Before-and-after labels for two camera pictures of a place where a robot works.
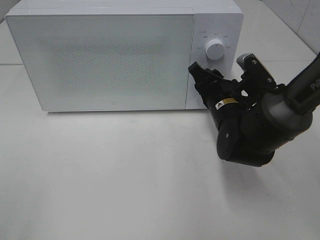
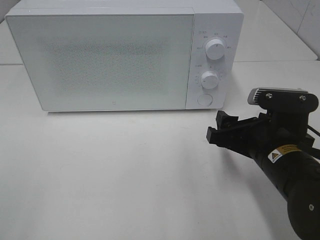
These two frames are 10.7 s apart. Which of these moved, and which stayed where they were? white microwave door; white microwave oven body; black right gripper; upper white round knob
Moved: black right gripper
Stayed: upper white round knob; white microwave oven body; white microwave door
